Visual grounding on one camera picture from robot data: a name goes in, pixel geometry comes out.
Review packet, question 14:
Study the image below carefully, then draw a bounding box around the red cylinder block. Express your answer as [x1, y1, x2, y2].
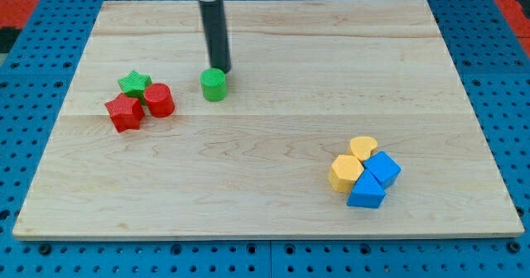
[143, 83, 175, 117]

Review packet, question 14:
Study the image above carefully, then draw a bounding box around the red star block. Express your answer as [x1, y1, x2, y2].
[104, 93, 145, 132]

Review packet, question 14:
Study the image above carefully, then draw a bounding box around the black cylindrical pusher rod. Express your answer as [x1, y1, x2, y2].
[199, 0, 231, 74]

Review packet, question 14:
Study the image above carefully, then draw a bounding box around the blue triangle block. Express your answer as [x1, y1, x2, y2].
[346, 170, 386, 209]

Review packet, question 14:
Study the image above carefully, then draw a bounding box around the green cylinder block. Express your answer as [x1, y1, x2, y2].
[200, 68, 228, 102]

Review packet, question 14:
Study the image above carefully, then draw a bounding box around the yellow heart block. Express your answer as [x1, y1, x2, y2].
[347, 136, 378, 162]

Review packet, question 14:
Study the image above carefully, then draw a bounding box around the wooden board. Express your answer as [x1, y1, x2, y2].
[12, 0, 524, 241]

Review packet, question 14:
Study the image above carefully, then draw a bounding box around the blue cube block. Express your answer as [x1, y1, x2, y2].
[364, 151, 402, 189]

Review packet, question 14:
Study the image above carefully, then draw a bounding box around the green star block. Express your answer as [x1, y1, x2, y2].
[118, 70, 152, 105]

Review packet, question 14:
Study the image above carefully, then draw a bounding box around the yellow hexagon block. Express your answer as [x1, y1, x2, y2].
[328, 155, 364, 194]

